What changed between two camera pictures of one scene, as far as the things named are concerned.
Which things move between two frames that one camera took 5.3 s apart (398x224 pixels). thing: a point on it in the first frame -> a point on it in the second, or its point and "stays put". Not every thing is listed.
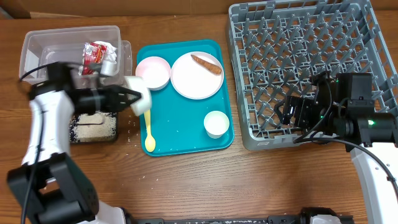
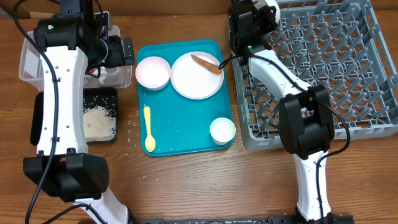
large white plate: x=192 y=80 stays put
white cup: x=216 y=124 -> x=222 y=130
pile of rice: x=93 y=127 stays put
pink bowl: x=155 y=72 stays put
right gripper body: x=308 y=117 -> x=263 y=23
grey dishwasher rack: x=277 y=48 stays put
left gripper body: x=92 y=101 -> x=110 y=53
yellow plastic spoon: x=150 y=143 stays put
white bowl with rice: x=143 y=106 -> x=273 y=3
